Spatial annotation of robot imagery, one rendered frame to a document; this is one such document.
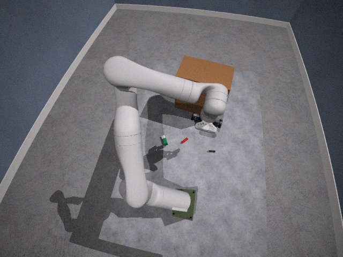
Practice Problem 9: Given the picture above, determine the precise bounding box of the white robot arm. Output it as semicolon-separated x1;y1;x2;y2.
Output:
103;56;228;212

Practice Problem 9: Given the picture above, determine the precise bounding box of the brown wooden chest of drawers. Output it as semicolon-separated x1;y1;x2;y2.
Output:
176;55;235;94

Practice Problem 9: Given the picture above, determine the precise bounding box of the green and white eraser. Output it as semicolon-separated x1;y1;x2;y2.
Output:
161;135;168;146

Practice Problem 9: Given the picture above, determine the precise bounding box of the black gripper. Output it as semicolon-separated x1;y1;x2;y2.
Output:
191;112;222;128

